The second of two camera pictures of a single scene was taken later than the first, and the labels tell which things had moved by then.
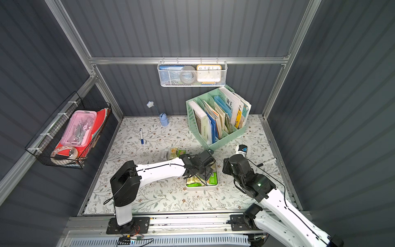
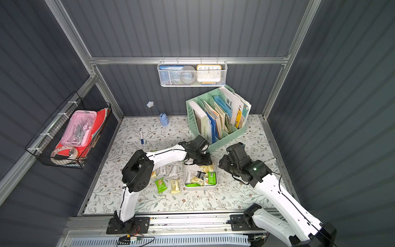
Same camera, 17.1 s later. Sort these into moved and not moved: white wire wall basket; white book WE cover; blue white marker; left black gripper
Moved: left black gripper
Not moved: white book WE cover; white wire wall basket; blue white marker
